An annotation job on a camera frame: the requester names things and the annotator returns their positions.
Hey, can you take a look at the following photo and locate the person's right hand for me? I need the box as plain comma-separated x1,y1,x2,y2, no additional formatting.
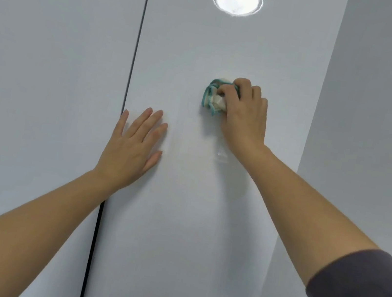
207,74,283,166

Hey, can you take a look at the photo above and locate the person's right forearm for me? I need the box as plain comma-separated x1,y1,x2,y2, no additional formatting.
214,142,392,297

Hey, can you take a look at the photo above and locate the person's left forearm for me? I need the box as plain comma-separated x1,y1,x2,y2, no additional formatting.
0,154,118,297

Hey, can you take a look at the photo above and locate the person's left hand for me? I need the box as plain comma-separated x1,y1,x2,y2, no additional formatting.
89,100,171,201

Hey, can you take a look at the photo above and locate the teal and white cleaning cloth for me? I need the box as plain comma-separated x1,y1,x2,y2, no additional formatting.
200,75,243,119

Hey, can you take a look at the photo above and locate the glossy white cabinet door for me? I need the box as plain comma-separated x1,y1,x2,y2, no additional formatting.
0,0,149,297
83,0,350,297

